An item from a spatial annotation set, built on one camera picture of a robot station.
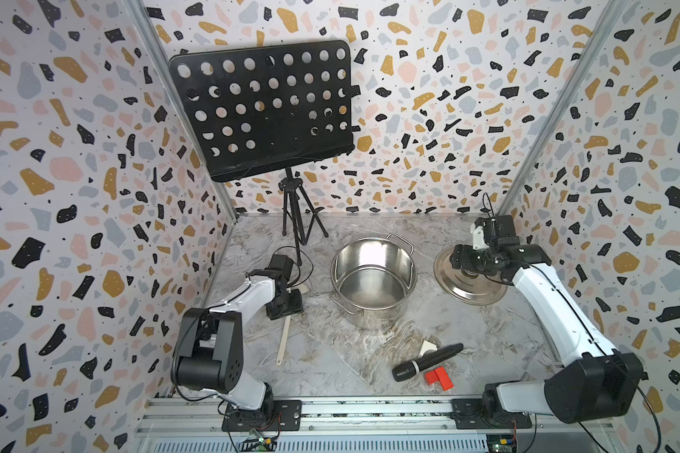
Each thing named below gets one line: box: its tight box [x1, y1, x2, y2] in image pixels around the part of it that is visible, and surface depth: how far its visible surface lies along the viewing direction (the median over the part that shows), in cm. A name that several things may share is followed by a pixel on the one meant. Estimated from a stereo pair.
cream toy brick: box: [419, 339, 439, 356], surface depth 85 cm
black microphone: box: [391, 342, 464, 382], surface depth 82 cm
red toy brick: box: [424, 366, 455, 391], surface depth 82 cm
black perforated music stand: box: [168, 39, 361, 265], surface depth 67 cm
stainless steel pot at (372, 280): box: [328, 232, 418, 331], surface depth 92 cm
